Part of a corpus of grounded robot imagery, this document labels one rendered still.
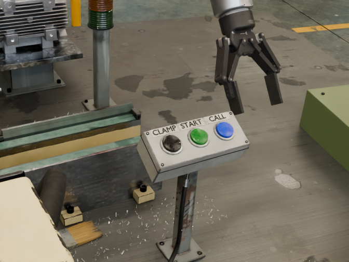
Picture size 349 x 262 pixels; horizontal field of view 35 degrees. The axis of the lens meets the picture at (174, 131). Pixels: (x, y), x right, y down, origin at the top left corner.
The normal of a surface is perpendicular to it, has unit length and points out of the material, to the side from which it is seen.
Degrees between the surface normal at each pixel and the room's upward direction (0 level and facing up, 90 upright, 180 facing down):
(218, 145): 27
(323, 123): 90
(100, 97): 90
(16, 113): 0
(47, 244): 0
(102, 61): 90
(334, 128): 90
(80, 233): 1
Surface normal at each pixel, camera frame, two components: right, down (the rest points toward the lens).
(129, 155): 0.49, 0.49
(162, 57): 0.07, -0.84
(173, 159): 0.28, -0.54
